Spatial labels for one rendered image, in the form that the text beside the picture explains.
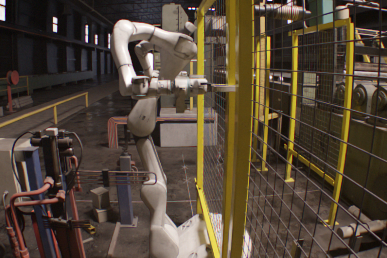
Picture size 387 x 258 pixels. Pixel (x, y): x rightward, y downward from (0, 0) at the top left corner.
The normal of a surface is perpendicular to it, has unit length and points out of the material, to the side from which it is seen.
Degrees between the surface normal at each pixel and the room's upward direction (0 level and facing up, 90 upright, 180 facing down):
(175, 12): 90
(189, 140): 90
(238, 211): 90
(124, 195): 90
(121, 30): 67
